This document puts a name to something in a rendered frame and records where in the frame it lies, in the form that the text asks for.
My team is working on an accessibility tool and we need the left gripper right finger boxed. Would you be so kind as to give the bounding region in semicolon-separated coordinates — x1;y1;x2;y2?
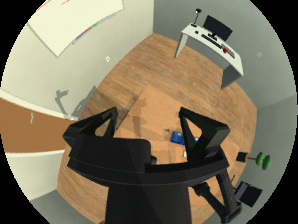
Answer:
179;107;230;161

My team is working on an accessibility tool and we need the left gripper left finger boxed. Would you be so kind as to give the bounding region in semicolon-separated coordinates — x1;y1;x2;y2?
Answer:
66;107;118;137

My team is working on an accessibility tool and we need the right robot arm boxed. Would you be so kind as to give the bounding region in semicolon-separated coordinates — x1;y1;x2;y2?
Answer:
191;169;242;224

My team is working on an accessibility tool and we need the blue rack of bins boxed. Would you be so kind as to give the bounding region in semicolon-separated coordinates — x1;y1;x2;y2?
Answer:
171;132;199;146

